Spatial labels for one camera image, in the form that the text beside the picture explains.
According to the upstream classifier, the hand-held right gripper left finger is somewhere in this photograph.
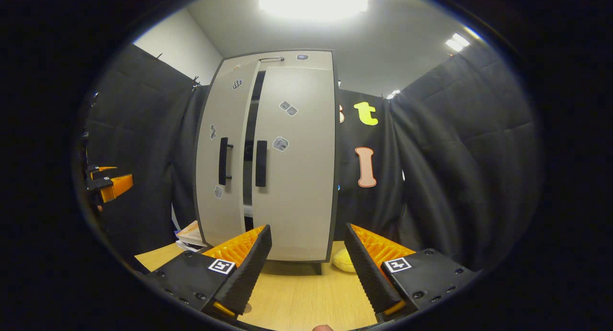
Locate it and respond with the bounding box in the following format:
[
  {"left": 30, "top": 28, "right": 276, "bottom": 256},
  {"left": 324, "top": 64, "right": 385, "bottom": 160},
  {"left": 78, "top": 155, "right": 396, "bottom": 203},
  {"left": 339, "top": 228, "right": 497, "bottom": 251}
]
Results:
[{"left": 146, "top": 224, "right": 272, "bottom": 318}]

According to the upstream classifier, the yellow round soft object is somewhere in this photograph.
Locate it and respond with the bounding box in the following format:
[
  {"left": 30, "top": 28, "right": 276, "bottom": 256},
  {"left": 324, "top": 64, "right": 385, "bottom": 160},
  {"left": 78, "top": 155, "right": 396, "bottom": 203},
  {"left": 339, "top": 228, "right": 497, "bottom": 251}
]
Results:
[{"left": 332, "top": 248, "right": 357, "bottom": 273}]

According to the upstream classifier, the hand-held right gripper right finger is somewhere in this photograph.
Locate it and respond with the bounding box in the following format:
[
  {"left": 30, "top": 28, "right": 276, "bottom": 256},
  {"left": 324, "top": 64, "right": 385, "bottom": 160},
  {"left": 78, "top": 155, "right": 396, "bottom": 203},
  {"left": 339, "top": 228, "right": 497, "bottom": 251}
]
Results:
[{"left": 344, "top": 223, "right": 479, "bottom": 322}]

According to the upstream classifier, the grey cabinet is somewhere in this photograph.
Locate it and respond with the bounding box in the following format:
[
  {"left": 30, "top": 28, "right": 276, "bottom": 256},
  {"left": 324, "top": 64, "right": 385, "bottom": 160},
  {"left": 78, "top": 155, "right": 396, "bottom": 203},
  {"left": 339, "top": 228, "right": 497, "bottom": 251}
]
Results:
[{"left": 194, "top": 50, "right": 340, "bottom": 274}]

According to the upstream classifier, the grey cabinet door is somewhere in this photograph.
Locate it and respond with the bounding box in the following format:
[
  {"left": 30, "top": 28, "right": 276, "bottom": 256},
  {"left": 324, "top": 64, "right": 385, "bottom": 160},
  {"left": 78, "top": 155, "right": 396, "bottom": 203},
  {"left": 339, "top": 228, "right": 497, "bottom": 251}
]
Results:
[
  {"left": 251, "top": 65, "right": 336, "bottom": 262},
  {"left": 194, "top": 59, "right": 261, "bottom": 248}
]

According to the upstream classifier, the beige book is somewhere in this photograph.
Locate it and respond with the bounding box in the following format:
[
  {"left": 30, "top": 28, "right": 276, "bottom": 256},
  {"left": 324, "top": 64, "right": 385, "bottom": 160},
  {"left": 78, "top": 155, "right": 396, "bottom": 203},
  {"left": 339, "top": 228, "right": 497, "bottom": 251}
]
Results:
[{"left": 176, "top": 221, "right": 207, "bottom": 248}]

